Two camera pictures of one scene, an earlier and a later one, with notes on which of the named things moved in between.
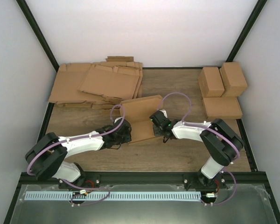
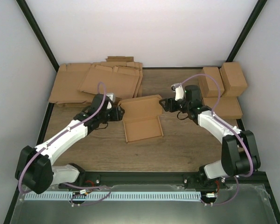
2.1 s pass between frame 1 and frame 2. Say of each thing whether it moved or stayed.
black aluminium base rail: stayed
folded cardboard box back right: stayed
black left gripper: moved
